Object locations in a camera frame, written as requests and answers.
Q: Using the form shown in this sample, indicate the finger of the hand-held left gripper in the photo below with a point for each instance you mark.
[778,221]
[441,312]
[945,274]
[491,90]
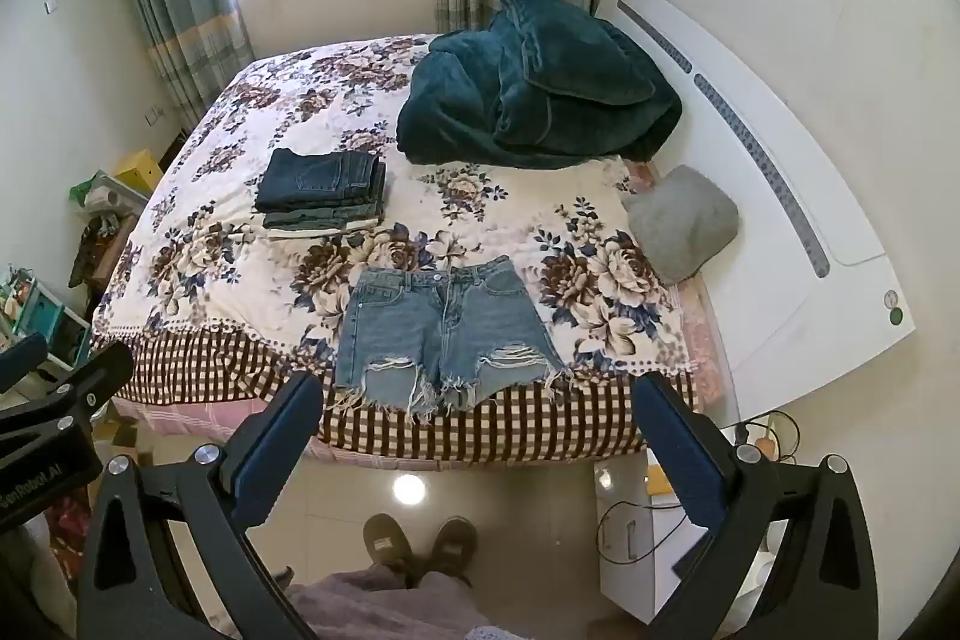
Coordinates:
[21,359]
[86,385]

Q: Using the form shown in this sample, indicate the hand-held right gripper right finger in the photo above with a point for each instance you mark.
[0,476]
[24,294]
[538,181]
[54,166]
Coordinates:
[684,460]

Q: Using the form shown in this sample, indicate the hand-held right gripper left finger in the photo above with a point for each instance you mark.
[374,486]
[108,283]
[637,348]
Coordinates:
[274,460]

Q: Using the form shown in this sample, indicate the light blue ripped denim shorts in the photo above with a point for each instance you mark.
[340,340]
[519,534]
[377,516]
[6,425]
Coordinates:
[442,325]

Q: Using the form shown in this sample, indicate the light folded pants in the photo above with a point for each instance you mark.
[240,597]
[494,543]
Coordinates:
[315,230]

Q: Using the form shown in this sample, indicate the grey folded pants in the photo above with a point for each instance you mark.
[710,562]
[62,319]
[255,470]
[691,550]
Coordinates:
[330,216]

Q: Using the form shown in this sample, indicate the white shelf with clutter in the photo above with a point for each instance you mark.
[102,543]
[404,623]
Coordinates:
[34,310]

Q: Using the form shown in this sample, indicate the brown checked bed sheet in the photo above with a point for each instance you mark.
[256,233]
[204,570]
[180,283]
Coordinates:
[225,370]

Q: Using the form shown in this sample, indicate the pink mattress cover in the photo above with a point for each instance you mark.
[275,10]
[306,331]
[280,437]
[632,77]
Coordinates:
[701,340]

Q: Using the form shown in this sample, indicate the white nightstand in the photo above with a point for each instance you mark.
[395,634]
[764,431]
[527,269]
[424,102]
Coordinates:
[637,580]

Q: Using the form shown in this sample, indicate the dark wooden cabinet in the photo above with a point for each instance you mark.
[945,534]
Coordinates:
[97,246]

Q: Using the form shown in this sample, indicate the person's left shoe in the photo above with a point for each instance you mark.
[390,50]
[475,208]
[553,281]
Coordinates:
[386,544]

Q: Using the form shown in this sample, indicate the person's shoe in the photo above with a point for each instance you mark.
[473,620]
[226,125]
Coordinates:
[454,546]
[386,544]

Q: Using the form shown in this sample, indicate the person's legs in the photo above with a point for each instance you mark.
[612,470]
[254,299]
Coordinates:
[375,606]

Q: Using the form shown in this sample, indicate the white and green bag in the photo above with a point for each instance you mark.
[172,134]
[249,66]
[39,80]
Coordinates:
[105,194]

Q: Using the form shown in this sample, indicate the floral bedspread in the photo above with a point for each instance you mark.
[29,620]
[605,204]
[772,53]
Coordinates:
[247,265]

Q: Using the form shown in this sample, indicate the person's right shoe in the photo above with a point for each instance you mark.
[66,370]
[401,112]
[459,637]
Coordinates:
[454,546]

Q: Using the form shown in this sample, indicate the white bed headboard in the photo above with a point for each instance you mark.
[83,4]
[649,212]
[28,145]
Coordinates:
[787,280]

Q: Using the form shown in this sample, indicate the yellow box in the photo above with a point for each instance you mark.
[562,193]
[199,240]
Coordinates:
[139,171]

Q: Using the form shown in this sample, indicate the grey pillow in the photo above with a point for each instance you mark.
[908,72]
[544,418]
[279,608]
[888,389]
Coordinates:
[679,224]

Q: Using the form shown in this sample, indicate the dark blue folded jeans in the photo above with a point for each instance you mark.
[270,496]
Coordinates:
[319,179]

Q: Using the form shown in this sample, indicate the teal plush blanket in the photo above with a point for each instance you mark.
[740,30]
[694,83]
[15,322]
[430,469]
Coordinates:
[450,115]

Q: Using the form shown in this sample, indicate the teal plush pillow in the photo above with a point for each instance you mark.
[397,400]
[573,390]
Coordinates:
[570,55]

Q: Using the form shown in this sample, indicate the wall socket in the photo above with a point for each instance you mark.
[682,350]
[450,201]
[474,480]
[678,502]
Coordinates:
[155,116]

